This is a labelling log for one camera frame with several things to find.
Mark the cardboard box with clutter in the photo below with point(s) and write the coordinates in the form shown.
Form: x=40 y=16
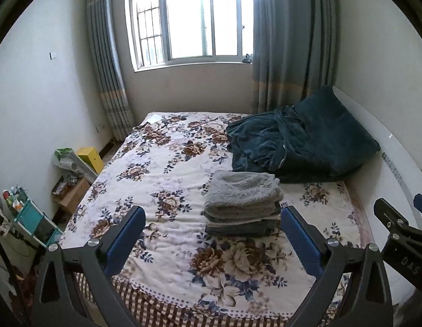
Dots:
x=70 y=200

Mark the grey fluffy fleece pants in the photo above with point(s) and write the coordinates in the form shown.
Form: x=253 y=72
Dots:
x=242 y=196

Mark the left grey-blue curtain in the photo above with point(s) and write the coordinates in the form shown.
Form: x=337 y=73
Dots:
x=107 y=67

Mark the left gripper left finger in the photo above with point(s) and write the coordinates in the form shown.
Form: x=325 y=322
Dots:
x=58 y=301

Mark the dark teal pillow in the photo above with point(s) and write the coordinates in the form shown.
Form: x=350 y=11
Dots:
x=324 y=141

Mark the right grey-blue curtain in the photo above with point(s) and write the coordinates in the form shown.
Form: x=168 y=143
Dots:
x=294 y=50

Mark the white bed headboard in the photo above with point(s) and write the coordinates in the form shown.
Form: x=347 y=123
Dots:
x=391 y=174

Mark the teal storage rack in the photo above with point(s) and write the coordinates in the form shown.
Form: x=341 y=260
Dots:
x=30 y=218

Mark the wall light switch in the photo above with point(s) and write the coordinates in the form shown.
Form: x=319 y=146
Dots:
x=53 y=55

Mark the grey-blue curtain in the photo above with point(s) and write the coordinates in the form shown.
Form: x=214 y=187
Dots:
x=294 y=50
x=107 y=67

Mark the yellow box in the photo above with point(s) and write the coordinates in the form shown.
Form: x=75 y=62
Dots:
x=92 y=158

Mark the stack of folded clothes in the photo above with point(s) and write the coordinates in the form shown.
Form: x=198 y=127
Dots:
x=262 y=226

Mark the window with white frame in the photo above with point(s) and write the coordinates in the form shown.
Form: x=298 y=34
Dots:
x=179 y=32

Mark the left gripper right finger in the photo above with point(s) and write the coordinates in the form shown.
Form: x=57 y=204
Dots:
x=367 y=299

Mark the white bag with green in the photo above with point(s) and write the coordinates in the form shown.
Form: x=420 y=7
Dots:
x=68 y=160

